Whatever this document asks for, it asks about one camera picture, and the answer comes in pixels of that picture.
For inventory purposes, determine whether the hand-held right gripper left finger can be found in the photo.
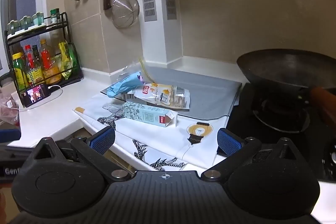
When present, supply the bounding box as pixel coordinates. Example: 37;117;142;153
22;126;135;184

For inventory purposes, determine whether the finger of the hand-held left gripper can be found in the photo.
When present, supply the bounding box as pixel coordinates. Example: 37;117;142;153
0;129;21;143

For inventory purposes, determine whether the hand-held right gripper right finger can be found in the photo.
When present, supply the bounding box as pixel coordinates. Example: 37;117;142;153
201;128;302;182

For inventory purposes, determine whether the light blue patterned carton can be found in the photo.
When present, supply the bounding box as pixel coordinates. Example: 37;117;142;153
122;101;178;128

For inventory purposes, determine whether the white yellow snack packet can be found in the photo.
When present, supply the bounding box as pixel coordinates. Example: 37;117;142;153
134;82;191;110

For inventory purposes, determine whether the clear plastic bag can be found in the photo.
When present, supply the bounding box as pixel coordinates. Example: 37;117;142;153
117;57;156;90

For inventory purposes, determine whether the pinkish plastic bag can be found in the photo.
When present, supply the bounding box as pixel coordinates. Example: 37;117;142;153
0;88;21;132

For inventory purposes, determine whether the white paper sleeve tan tip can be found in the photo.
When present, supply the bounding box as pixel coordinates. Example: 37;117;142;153
74;107;95;125

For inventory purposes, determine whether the black gas stove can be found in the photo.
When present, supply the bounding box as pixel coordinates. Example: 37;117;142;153
225;82;336;185

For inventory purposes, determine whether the smartphone with lit screen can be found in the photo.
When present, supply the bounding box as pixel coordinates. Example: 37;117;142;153
22;84;49;107

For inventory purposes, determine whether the white printed cloth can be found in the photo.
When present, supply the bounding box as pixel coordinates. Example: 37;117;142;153
73;98;231;170

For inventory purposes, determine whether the green bottle yellow cap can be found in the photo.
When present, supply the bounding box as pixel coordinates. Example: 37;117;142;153
12;52;29;89

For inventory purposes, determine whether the red cap sauce bottle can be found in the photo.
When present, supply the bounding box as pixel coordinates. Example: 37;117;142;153
24;44;44;85

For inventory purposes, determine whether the orange bottle yellow cap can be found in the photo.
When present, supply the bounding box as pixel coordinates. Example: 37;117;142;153
39;40;62;85

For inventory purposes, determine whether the yellow green seasoning packet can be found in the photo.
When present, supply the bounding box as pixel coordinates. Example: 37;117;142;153
58;42;72;80

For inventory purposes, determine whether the teal lid spice jar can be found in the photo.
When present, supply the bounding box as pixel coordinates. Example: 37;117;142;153
7;20;19;35
20;16;32;31
32;11;45;27

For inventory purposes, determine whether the green cap spice jar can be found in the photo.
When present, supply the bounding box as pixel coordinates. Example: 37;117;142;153
50;9;61;25

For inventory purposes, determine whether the white charging cable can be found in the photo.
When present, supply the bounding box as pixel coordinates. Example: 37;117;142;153
18;85;64;110

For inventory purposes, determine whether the black wire spice rack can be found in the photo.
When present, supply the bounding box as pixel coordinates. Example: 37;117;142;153
4;12;84;109

